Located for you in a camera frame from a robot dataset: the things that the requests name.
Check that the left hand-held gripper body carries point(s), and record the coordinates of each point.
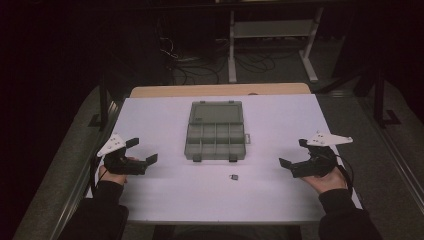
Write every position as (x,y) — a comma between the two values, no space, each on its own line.
(123,165)

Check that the person's right hand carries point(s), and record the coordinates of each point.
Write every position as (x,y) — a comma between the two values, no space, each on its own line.
(328,183)

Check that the white metal stand frame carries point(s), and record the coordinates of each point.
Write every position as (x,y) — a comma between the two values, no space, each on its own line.
(271,29)

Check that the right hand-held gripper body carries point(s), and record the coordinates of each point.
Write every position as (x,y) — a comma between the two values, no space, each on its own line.
(318,163)

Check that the clear plastic compartment box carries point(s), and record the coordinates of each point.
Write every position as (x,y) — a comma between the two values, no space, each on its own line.
(215,133)

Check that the person's left hand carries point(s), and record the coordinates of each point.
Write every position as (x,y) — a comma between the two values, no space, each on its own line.
(113,178)

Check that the small dark metal part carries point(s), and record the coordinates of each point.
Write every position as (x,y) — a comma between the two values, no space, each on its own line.
(234,177)

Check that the white table sheet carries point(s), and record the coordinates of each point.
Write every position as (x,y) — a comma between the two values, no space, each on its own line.
(266,186)

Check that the black metal stand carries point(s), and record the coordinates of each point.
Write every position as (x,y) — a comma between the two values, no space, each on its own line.
(103,103)
(380,100)

